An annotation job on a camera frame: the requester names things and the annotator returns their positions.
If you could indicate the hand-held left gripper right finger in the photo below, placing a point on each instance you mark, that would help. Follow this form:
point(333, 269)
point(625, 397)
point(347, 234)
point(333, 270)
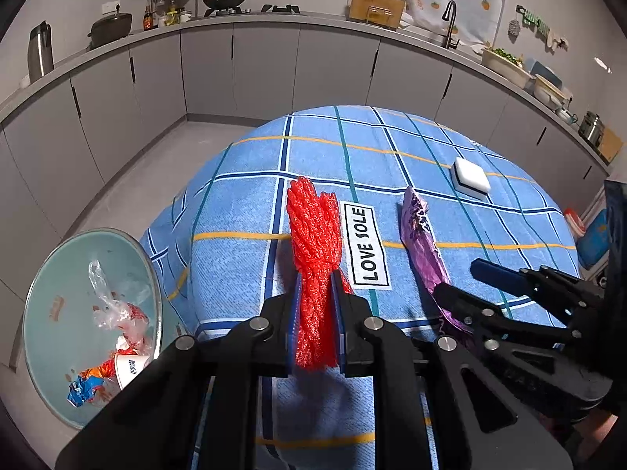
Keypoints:
point(341, 320)

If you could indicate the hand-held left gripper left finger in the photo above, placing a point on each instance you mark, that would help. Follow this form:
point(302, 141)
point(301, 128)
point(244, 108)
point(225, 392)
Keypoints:
point(293, 316)

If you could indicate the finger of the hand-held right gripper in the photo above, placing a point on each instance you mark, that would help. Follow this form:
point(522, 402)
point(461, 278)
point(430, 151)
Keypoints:
point(460, 303)
point(490, 271)

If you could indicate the red mesh net bag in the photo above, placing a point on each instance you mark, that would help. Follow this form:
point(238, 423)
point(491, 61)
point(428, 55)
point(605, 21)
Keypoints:
point(313, 254)

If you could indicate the purple snack wrapper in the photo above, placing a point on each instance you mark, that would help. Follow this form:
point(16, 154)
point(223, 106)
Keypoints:
point(421, 245)

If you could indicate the red plastic bag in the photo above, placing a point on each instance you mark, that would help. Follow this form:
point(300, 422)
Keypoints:
point(136, 317)

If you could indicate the white paper cup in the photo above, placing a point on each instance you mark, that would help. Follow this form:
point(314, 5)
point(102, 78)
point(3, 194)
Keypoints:
point(131, 369)

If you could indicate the clear plastic bag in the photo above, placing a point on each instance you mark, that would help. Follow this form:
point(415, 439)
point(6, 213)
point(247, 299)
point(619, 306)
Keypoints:
point(105, 298)

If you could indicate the orange snack wrapper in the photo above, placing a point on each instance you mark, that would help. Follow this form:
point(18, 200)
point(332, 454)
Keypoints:
point(90, 377)

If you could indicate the pale green trash bin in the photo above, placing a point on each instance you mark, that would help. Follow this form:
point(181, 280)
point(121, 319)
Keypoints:
point(59, 274)

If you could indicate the person's right forearm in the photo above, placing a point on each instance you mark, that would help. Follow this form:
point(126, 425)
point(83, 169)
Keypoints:
point(605, 433)

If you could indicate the pink bin with red bag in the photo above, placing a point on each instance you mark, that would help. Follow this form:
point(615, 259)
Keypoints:
point(572, 218)

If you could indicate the white sponge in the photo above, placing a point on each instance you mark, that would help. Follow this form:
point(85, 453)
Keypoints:
point(470, 172)

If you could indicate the blue plaid tablecloth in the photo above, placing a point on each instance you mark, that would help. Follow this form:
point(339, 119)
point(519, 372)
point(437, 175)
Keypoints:
point(245, 215)

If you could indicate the steel stock pot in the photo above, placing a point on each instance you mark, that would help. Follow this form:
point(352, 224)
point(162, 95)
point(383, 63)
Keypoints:
point(589, 129)

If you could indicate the wooden board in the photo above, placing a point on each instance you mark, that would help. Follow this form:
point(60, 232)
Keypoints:
point(611, 144)

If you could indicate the beige plastic basin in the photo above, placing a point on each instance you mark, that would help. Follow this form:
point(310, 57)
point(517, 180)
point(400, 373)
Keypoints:
point(551, 90)

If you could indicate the cream basin with vegetables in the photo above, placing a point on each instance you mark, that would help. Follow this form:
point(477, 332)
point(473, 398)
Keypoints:
point(507, 66)

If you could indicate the blue cutting board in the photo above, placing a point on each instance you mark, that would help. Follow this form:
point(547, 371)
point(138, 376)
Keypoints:
point(543, 68)

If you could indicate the grey kitchen counter cabinets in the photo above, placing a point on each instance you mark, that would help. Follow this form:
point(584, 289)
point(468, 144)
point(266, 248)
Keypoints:
point(264, 73)

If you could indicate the dark kitchen faucet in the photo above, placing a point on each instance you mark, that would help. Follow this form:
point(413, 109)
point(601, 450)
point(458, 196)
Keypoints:
point(448, 24)

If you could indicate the wooden knife block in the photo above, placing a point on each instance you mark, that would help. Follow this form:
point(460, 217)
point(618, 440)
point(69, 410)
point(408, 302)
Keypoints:
point(376, 7)

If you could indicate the black gas stove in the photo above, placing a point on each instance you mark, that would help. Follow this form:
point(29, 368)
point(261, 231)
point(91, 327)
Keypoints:
point(274, 9)

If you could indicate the dark sauce bottle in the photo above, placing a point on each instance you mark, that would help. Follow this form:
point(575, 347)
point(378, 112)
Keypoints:
point(148, 19)

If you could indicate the black cooking pot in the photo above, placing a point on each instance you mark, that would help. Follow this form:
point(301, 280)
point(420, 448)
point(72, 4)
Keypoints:
point(110, 29)

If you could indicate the wall hook rack with cloths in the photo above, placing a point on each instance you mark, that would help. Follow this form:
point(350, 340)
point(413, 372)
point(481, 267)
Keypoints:
point(536, 22)

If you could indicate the white wall outlet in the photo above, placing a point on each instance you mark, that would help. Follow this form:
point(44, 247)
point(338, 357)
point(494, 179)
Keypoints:
point(110, 8)

